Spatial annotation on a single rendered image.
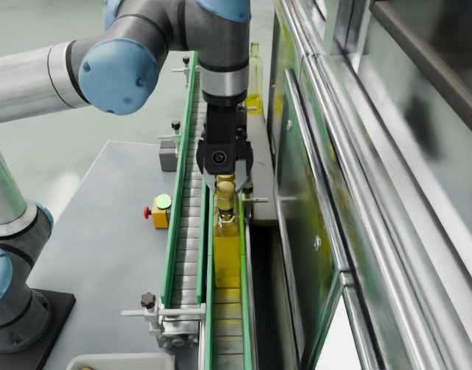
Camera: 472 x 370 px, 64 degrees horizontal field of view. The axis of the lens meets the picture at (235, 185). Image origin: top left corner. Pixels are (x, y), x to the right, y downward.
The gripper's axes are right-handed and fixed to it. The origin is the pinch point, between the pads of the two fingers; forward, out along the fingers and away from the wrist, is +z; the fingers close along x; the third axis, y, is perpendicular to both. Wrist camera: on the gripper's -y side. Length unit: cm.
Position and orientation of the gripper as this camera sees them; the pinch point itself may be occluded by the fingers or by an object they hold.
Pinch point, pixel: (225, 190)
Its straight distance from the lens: 70.9
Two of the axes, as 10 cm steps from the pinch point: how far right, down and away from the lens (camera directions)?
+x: -10.0, -0.4, 0.5
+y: 0.6, -6.8, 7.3
